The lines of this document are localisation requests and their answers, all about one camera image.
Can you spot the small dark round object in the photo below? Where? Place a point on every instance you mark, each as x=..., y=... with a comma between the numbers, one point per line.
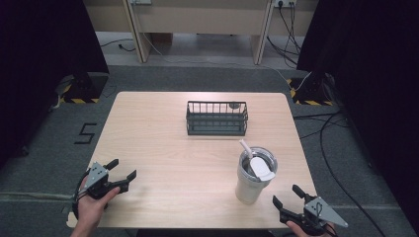
x=234, y=105

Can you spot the white power strip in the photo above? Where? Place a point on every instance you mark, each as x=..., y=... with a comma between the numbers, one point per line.
x=141, y=1

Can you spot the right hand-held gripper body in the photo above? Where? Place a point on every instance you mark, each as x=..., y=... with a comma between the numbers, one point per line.
x=321, y=212

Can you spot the black stand base striped tape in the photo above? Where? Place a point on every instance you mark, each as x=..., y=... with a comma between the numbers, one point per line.
x=311, y=90
x=84, y=87

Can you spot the white tumbler cup with lid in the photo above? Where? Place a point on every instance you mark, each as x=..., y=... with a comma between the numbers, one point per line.
x=253, y=177

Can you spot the person's right hand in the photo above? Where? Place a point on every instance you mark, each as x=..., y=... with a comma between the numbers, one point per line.
x=296, y=229

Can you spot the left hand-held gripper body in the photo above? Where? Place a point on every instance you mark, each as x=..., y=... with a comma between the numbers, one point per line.
x=95, y=176

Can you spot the white wall socket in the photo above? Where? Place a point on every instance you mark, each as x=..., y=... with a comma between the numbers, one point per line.
x=285, y=3

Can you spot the black curtain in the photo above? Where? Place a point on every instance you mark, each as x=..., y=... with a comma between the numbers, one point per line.
x=39, y=65
x=372, y=82

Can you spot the person's left hand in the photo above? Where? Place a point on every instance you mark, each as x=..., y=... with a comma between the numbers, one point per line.
x=92, y=209

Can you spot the white spoon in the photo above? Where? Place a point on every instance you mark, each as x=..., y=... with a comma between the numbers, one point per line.
x=245, y=148

